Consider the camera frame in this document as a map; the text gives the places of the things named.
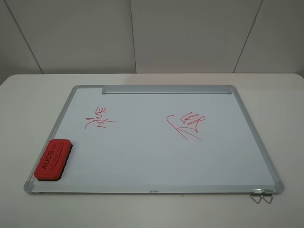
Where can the grey marker tray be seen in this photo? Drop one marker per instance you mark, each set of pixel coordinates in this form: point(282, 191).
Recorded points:
point(167, 89)

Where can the left metal binder clip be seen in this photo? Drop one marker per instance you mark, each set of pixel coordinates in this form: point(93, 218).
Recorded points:
point(256, 195)

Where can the red whiteboard eraser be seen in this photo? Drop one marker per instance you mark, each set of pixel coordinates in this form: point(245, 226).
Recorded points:
point(53, 161)

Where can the white aluminium-framed whiteboard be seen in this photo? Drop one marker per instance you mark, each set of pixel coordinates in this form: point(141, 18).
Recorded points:
point(158, 144)

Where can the metal binder clip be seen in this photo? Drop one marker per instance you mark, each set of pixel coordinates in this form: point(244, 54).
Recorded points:
point(256, 195)
point(267, 196)

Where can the right metal binder clip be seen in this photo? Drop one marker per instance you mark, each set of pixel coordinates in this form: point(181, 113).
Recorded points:
point(267, 196)

